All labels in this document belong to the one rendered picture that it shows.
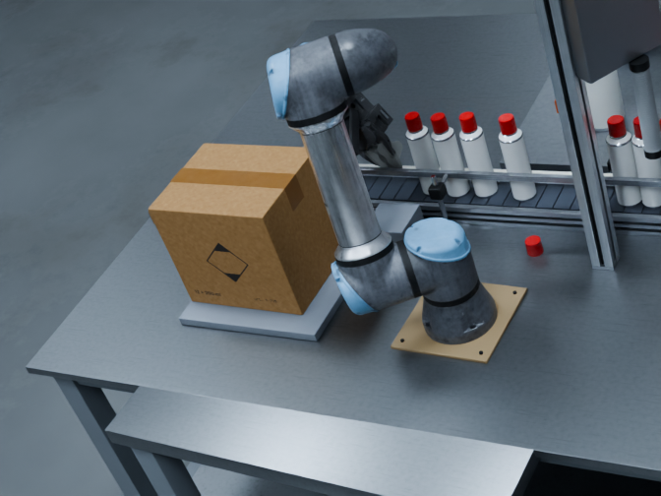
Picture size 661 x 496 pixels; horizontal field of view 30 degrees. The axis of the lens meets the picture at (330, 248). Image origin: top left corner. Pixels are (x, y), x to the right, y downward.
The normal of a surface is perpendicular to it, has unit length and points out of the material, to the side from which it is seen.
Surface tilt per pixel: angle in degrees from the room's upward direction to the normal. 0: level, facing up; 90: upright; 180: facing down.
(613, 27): 90
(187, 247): 90
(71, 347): 0
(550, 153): 0
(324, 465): 0
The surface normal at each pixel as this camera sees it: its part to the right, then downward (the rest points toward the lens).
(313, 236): 0.85, 0.07
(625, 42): 0.45, 0.43
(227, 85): -0.29, -0.76
